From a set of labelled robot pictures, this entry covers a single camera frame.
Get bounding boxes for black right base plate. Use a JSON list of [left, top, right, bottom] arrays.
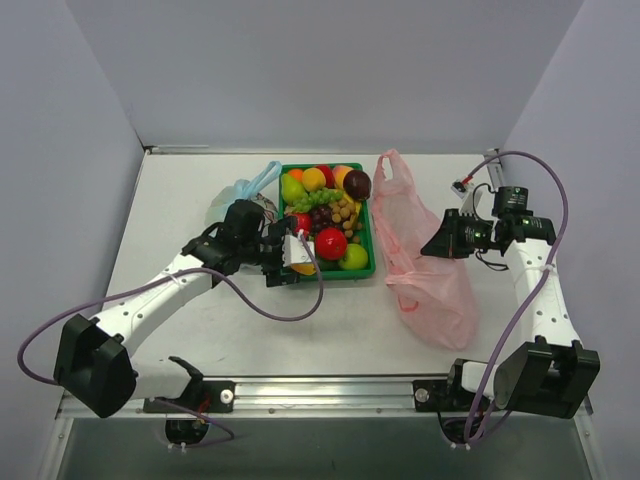
[[412, 380, 475, 413]]

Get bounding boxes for yellow fake mango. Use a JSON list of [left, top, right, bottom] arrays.
[[290, 263, 316, 276]]

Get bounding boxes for green fake pear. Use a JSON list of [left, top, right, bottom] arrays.
[[280, 173, 307, 206]]

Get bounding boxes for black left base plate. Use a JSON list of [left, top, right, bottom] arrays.
[[143, 379, 236, 414]]

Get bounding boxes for blue tied plastic bag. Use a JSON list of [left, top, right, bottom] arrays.
[[204, 161, 282, 226]]

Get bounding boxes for orange fake tangerine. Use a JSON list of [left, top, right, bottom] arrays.
[[287, 169, 304, 182]]

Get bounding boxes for brown fake longan bunch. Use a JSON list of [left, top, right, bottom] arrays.
[[330, 197, 363, 244]]

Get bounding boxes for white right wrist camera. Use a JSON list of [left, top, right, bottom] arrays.
[[451, 177, 482, 217]]

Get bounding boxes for purple cable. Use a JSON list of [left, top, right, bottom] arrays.
[[463, 149, 568, 447], [17, 230, 325, 451]]

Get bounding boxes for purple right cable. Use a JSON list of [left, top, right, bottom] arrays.
[[463, 149, 568, 447]]

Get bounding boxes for peach fake fruit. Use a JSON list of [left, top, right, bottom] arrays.
[[332, 165, 353, 190]]

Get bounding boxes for dark purple fake plum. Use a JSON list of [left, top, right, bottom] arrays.
[[342, 170, 372, 201]]

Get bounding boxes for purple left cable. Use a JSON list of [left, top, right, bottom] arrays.
[[17, 230, 325, 451]]

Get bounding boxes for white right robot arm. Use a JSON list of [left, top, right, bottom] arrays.
[[421, 180, 600, 419]]

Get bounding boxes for green fake apple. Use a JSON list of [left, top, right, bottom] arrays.
[[338, 243, 369, 271]]

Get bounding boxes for green plastic basket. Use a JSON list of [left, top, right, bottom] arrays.
[[278, 163, 376, 281]]

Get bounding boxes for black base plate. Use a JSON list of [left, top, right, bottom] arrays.
[[412, 380, 475, 413], [143, 379, 236, 414]]

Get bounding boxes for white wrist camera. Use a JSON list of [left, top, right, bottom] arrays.
[[282, 234, 315, 267], [451, 177, 482, 217]]

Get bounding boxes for pink plastic bag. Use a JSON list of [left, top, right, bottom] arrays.
[[369, 150, 480, 351]]

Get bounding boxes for red fake fruit back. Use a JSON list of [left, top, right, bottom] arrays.
[[316, 164, 334, 189]]

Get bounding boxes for purple fake grapes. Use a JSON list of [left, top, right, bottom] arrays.
[[309, 205, 333, 235]]

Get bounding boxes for small red fake apple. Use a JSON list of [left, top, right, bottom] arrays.
[[291, 213, 313, 237]]

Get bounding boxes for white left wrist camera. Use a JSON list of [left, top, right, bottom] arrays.
[[282, 234, 315, 267]]

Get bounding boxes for green fake grapes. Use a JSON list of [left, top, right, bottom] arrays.
[[291, 188, 344, 213]]

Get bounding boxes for aluminium front rail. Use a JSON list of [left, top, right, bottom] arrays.
[[58, 375, 596, 419]]

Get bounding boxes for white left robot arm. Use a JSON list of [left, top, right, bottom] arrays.
[[54, 200, 314, 418]]

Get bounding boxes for yellow orange fake fruit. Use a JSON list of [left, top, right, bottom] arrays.
[[302, 167, 326, 192]]

